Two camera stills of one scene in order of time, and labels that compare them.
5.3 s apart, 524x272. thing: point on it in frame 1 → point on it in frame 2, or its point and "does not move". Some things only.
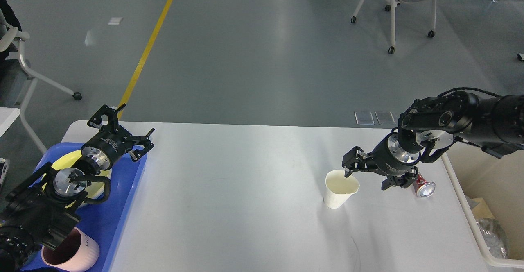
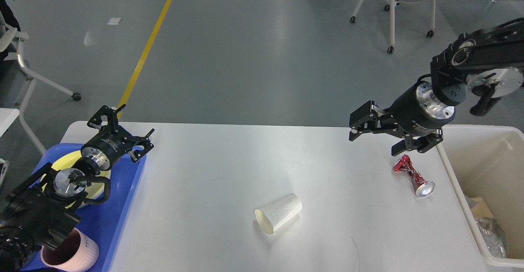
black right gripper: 389,158 → 415,112
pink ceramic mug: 78,251 does not move
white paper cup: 338,188 → 272,215
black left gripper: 112,141 does not move
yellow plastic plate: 97,189 does not move
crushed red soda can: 423,188 does not move
